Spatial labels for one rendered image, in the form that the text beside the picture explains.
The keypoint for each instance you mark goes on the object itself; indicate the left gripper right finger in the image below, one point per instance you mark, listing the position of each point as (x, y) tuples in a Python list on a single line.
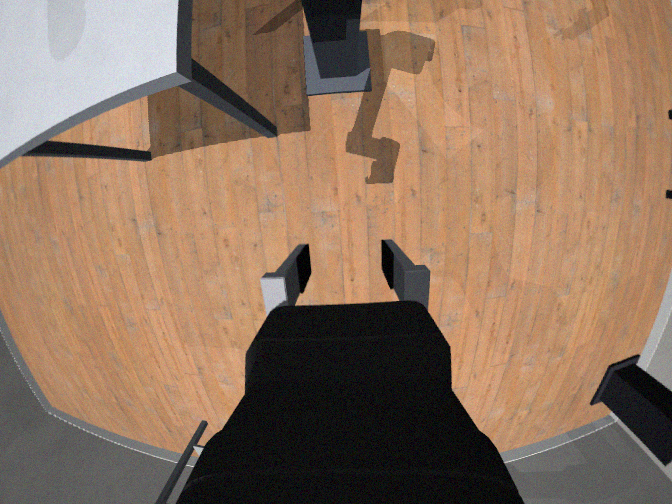
[(411, 279)]

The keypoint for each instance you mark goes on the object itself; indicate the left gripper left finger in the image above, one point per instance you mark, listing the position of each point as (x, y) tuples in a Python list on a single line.
[(286, 281)]

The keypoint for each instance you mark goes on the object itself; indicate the white table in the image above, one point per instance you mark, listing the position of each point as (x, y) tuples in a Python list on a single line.
[(105, 52)]

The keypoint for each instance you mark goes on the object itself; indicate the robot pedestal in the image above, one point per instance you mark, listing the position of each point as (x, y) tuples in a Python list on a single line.
[(336, 52)]

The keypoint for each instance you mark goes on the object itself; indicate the black box pedestal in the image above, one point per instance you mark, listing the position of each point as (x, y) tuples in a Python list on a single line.
[(640, 404)]

